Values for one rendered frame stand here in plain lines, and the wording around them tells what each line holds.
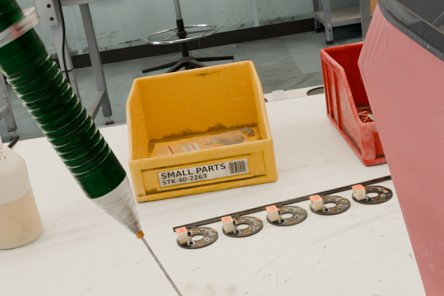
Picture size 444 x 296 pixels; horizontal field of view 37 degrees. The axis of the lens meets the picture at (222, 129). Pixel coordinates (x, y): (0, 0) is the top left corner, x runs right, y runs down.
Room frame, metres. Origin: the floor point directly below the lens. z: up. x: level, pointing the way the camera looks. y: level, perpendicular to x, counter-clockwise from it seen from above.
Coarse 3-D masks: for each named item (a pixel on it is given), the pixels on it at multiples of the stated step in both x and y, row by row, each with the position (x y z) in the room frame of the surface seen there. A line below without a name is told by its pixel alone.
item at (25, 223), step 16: (0, 144) 0.40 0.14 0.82; (0, 160) 0.39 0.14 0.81; (16, 160) 0.40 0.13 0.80; (0, 176) 0.38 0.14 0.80; (16, 176) 0.39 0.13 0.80; (0, 192) 0.38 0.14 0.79; (16, 192) 0.39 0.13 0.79; (32, 192) 0.40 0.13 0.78; (0, 208) 0.38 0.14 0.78; (16, 208) 0.39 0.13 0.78; (32, 208) 0.40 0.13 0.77; (0, 224) 0.38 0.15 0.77; (16, 224) 0.38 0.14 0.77; (32, 224) 0.39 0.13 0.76; (0, 240) 0.38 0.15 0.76; (16, 240) 0.38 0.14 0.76; (32, 240) 0.39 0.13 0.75
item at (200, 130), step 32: (224, 64) 0.54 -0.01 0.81; (128, 96) 0.49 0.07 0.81; (160, 96) 0.54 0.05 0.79; (192, 96) 0.54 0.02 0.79; (224, 96) 0.54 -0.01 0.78; (256, 96) 0.50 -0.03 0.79; (128, 128) 0.45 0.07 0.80; (160, 128) 0.54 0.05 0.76; (192, 128) 0.54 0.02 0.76; (224, 128) 0.54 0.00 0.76; (256, 128) 0.53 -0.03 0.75; (128, 160) 0.43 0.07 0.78; (160, 160) 0.42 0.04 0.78; (192, 160) 0.42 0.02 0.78; (224, 160) 0.42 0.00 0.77; (256, 160) 0.42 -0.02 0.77; (160, 192) 0.42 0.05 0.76; (192, 192) 0.42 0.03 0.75
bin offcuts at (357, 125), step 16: (336, 48) 0.54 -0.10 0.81; (352, 48) 0.54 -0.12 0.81; (336, 64) 0.48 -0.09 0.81; (352, 64) 0.54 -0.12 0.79; (336, 80) 0.49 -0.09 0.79; (352, 80) 0.54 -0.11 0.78; (336, 96) 0.49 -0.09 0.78; (352, 96) 0.45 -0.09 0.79; (336, 112) 0.49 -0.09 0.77; (352, 112) 0.44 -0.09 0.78; (368, 112) 0.52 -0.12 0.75; (336, 128) 0.50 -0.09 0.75; (352, 128) 0.45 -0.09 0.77; (368, 128) 0.42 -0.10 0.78; (352, 144) 0.45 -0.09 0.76; (368, 144) 0.42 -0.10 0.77; (368, 160) 0.42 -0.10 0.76; (384, 160) 0.42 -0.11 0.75
